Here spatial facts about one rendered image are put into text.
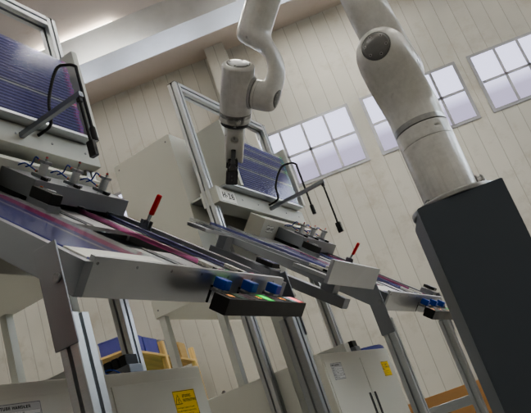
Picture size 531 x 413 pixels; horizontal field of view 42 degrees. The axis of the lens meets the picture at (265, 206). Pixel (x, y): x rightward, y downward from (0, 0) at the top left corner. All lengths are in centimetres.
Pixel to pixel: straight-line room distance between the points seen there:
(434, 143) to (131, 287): 69
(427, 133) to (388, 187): 828
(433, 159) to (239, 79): 54
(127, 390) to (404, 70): 93
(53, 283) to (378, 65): 82
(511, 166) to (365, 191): 200
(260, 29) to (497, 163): 834
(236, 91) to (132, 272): 67
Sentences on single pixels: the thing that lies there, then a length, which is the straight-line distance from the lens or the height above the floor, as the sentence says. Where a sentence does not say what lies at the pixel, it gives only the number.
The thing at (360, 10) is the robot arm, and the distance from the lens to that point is 167.
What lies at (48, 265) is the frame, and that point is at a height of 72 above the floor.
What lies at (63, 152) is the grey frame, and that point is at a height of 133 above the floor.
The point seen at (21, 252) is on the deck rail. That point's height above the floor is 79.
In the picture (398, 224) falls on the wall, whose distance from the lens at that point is 961.
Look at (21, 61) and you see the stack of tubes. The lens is 213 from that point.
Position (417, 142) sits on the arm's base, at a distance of 150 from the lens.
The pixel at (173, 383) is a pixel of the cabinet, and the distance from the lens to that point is 174.
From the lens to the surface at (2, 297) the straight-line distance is 214.
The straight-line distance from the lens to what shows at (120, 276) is 121.
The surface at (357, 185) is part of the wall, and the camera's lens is 980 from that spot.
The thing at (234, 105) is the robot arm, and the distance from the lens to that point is 176.
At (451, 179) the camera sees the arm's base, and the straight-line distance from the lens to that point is 147.
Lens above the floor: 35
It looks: 19 degrees up
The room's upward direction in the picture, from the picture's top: 19 degrees counter-clockwise
